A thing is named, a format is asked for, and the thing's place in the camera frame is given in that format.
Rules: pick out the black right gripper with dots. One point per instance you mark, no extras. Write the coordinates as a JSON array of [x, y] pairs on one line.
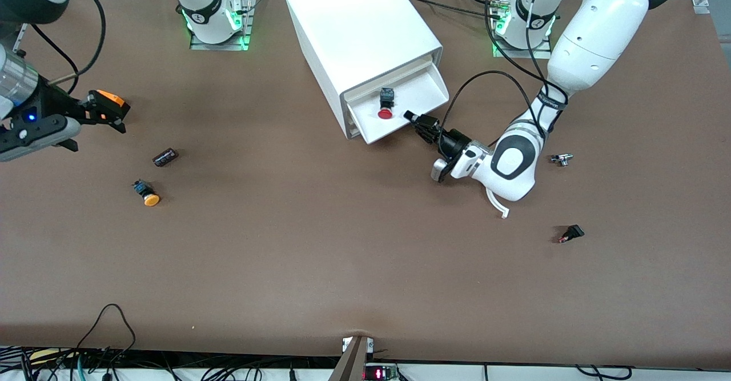
[[54, 105]]

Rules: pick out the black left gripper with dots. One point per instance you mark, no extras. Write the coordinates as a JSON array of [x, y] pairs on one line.
[[449, 141]]

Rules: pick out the red mushroom push button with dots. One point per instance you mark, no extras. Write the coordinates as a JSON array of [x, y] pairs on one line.
[[386, 107]]

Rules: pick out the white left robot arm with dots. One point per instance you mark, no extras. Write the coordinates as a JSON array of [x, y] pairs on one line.
[[599, 38]]

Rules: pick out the yellow mushroom push button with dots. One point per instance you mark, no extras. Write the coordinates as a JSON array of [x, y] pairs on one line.
[[146, 193]]

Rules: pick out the white drawer cabinet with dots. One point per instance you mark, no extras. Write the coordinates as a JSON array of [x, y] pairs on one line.
[[354, 27]]

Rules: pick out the dark brown cylindrical capacitor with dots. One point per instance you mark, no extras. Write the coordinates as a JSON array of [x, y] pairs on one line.
[[165, 157]]

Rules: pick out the white curved plastic arc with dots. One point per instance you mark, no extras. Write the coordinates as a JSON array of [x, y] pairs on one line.
[[495, 204]]

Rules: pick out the small silver metal connector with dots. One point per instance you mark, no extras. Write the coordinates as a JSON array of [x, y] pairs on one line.
[[562, 159]]

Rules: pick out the brown beam at table edge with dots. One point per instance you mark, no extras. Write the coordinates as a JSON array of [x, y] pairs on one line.
[[351, 364]]

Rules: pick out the device with red display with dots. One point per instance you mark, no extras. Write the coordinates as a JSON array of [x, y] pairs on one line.
[[380, 374]]

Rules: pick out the orange button enclosure box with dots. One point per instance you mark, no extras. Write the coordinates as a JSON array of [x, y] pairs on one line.
[[111, 98]]

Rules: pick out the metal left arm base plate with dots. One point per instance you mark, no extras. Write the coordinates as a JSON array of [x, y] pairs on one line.
[[517, 52]]

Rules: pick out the small black rocker switch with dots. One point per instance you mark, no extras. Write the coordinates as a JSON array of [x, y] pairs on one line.
[[572, 233]]

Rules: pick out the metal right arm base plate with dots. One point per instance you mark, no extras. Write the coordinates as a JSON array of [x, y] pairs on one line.
[[240, 32]]

